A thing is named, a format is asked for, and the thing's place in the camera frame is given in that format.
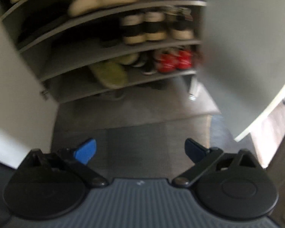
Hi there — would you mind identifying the black chunky shoe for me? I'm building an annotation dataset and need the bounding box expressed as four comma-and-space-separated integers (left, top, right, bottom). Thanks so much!
145, 79, 171, 91

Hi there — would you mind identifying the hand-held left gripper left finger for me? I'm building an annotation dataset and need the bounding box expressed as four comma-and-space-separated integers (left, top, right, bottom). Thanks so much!
21, 138, 109, 188

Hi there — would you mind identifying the grey shoe cabinet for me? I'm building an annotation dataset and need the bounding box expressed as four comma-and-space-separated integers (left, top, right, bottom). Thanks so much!
0, 0, 208, 104

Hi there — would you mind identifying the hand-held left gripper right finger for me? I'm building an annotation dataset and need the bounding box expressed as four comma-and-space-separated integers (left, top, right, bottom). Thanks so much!
172, 138, 262, 188

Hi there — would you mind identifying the plain white cabinet door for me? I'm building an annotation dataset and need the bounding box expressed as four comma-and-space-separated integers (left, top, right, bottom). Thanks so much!
0, 0, 60, 169

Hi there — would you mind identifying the black white shoe cream sole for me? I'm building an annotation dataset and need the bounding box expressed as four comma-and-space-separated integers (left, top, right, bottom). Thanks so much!
169, 9, 195, 41

